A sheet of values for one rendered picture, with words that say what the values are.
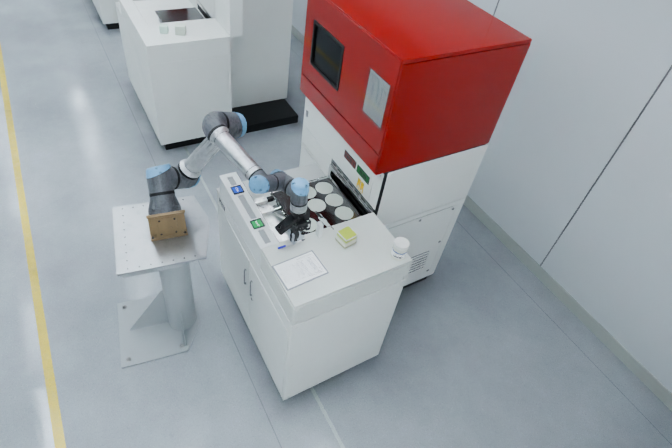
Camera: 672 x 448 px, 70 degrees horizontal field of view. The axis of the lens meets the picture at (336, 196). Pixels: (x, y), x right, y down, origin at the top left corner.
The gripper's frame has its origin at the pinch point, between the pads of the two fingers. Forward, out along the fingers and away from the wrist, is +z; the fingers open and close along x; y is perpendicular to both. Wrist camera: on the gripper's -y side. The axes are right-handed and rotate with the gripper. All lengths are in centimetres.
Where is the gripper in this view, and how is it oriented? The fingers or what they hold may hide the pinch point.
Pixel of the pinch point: (291, 242)
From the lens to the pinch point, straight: 223.3
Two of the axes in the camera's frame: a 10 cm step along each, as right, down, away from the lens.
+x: -5.0, -6.1, 6.2
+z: -1.1, 7.5, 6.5
